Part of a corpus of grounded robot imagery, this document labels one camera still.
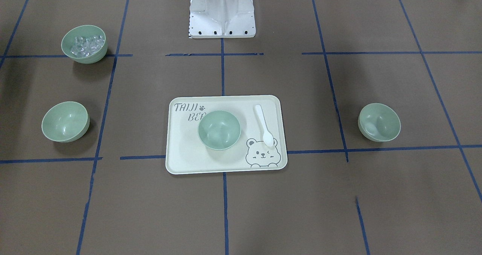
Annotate green bowl on tray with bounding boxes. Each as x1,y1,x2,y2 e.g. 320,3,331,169
197,110,241,151

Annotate white plastic spoon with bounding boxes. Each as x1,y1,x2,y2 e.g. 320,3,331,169
254,104,275,147

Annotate cream bear tray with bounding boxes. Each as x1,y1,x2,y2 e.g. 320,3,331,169
165,95,288,174

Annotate green bowl with ice cubes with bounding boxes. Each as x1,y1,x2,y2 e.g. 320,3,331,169
61,25,108,64

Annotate white camera post base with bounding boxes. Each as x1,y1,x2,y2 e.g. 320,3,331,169
188,0,256,39

